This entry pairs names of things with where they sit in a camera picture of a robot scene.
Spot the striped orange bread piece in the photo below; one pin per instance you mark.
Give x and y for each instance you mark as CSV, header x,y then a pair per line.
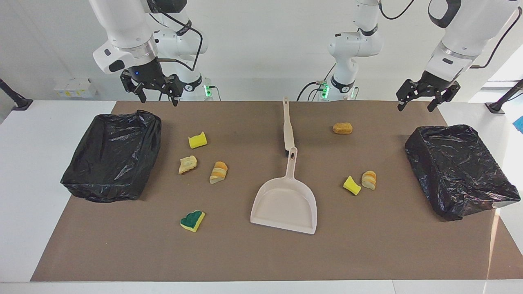
x,y
368,180
218,172

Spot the brown bread roll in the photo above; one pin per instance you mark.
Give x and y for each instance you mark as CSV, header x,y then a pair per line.
x,y
342,128

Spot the black camera stand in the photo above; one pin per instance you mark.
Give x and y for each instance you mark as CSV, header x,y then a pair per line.
x,y
22,104
496,107

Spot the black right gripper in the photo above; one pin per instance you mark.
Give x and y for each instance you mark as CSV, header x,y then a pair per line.
x,y
147,73

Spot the open black bag bin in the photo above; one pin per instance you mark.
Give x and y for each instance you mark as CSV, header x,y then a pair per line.
x,y
110,159

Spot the beige plastic dustpan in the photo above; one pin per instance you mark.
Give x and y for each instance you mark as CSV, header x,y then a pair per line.
x,y
284,204

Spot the white cardboard boxes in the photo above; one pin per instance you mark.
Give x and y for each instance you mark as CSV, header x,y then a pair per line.
x,y
75,87

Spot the green and yellow sponge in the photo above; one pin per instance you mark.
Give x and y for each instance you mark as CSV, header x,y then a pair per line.
x,y
192,221

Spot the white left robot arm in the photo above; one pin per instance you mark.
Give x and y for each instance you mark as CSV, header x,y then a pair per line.
x,y
461,32

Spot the pale torn bread chunk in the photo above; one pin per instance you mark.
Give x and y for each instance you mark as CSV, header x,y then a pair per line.
x,y
187,164

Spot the yellow sponge piece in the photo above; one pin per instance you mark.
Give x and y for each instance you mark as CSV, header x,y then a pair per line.
x,y
197,141
351,185

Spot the beige hand brush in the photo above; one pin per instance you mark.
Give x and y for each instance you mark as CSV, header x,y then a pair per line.
x,y
288,130

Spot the brown table mat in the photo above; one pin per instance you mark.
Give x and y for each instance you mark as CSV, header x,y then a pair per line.
x,y
261,253

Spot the blue object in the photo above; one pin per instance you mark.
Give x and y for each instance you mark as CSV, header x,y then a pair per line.
x,y
520,124

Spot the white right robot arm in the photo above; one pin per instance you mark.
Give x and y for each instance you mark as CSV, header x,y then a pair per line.
x,y
122,24

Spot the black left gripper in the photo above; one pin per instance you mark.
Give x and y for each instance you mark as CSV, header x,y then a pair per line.
x,y
433,83

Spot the black bag wrapped bin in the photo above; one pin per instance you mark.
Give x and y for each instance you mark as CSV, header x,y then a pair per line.
x,y
457,171

